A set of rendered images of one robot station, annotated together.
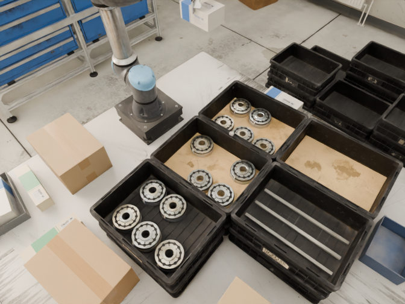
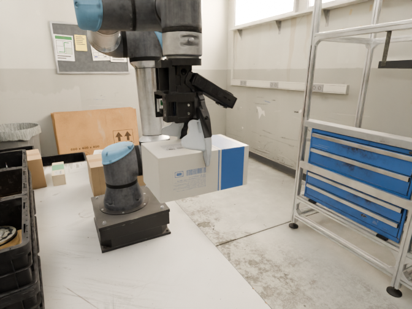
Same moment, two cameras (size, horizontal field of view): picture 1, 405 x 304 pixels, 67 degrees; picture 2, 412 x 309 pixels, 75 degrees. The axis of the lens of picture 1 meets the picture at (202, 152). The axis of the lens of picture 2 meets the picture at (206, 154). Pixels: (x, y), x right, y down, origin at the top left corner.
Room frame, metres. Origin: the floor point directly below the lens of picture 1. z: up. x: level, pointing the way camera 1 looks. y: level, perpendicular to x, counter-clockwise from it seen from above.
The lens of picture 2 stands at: (1.68, -0.55, 1.29)
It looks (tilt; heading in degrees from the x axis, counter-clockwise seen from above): 17 degrees down; 106
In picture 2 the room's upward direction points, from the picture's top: straight up
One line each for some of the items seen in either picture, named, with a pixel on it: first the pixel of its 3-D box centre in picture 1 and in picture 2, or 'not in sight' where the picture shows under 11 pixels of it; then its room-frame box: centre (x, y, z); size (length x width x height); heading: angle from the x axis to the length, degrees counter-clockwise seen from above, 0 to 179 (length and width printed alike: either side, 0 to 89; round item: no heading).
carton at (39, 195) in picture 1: (34, 187); not in sight; (0.71, 0.76, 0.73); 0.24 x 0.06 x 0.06; 41
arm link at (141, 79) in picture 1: (142, 82); (121, 161); (1.12, 0.27, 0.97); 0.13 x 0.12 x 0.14; 37
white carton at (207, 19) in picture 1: (202, 11); (194, 164); (1.50, -0.02, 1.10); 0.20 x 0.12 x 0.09; 44
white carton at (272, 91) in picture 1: (279, 105); not in sight; (1.16, -0.42, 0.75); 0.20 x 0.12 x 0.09; 46
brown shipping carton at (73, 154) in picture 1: (70, 152); (120, 171); (0.87, 0.62, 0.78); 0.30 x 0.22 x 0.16; 44
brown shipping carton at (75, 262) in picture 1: (84, 272); (9, 172); (0.32, 0.43, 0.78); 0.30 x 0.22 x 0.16; 51
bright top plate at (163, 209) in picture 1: (173, 205); not in sight; (0.53, 0.12, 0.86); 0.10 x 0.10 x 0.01
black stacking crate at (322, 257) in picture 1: (297, 224); not in sight; (0.44, -0.33, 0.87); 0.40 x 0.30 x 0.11; 49
